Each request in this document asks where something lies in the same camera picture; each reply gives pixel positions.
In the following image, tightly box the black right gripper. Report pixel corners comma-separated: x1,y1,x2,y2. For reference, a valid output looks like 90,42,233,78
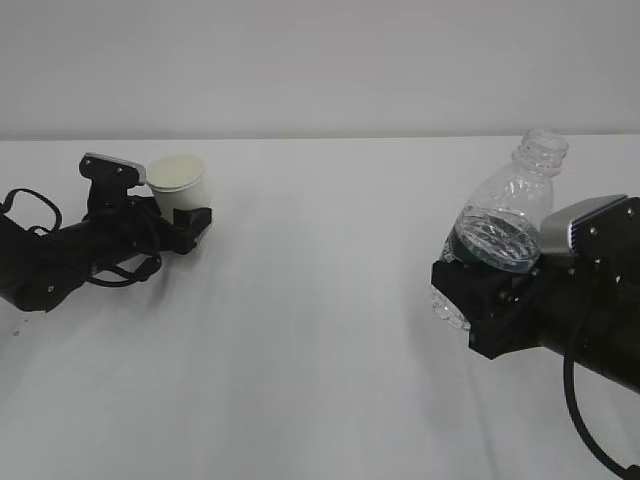
429,249,640,396

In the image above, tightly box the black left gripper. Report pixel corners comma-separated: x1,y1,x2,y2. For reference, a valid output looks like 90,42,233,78
82,176,213,256

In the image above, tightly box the white paper cup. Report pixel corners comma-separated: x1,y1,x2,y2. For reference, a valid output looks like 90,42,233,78
146,154,211,224

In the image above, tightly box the clear water bottle green label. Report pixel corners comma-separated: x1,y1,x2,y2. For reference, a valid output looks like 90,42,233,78
429,128,570,331

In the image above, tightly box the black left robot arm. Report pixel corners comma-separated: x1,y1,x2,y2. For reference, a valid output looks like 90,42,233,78
1,153,213,312

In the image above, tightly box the black left camera cable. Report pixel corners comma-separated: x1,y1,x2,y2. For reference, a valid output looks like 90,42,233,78
1,188,164,288

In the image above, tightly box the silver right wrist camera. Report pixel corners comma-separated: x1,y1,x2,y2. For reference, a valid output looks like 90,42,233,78
539,194,639,259

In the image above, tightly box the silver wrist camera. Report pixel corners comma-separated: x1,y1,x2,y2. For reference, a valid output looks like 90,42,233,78
539,194,639,259
79,152,146,188

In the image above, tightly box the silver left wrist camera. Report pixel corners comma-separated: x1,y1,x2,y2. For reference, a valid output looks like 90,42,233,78
79,152,146,188

